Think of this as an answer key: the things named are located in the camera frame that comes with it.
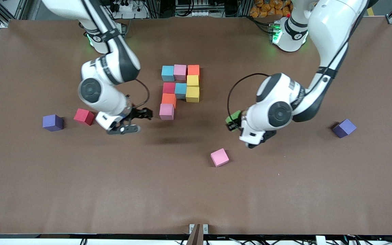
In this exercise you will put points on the small metal bracket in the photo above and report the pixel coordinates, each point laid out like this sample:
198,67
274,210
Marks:
192,228

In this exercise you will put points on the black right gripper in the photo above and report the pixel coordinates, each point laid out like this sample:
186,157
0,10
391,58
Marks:
137,114

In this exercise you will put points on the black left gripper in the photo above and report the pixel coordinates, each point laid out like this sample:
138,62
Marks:
232,126

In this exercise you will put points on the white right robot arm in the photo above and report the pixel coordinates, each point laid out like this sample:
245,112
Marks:
104,95

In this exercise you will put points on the bag of orange items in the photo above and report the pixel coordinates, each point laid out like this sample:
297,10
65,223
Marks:
267,8

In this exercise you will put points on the small white block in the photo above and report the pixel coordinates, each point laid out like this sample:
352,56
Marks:
320,240

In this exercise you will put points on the brown camera mount post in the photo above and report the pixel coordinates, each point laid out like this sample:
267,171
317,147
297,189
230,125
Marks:
196,238

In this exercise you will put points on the green foam cube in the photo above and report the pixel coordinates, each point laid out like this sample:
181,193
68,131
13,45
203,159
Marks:
233,116

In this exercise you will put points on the blue foam cube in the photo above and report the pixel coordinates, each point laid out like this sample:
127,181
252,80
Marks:
167,73
181,90

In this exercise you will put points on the red foam cube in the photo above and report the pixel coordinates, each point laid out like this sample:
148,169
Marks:
84,116
168,87

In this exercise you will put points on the purple foam cube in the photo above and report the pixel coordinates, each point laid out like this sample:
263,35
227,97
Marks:
52,123
344,128

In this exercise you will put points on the white socket strip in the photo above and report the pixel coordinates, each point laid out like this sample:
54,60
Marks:
199,14

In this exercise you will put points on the yellow foam cube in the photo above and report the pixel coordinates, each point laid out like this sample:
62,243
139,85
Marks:
192,80
192,94

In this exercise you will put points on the white power strip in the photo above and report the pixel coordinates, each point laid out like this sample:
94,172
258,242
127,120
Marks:
128,7

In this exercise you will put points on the pink foam cube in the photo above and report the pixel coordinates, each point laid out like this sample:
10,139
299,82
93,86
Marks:
180,72
219,157
166,111

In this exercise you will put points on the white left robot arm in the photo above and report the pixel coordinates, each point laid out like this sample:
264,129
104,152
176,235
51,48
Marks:
274,115

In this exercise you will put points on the orange foam cube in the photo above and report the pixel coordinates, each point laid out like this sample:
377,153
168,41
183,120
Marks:
168,99
193,69

